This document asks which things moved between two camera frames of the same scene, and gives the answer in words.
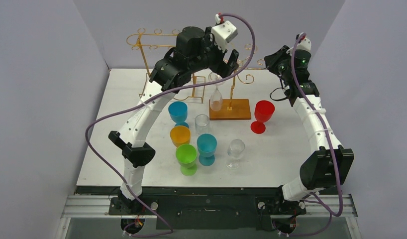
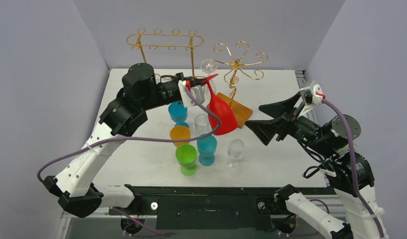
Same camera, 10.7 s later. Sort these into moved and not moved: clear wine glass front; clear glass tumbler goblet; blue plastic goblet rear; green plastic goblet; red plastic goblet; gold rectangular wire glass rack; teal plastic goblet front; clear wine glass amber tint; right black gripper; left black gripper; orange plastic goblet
Moved: red plastic goblet; clear wine glass amber tint; right black gripper; left black gripper
Not moved: orange plastic goblet; gold rectangular wire glass rack; teal plastic goblet front; clear wine glass front; green plastic goblet; blue plastic goblet rear; clear glass tumbler goblet
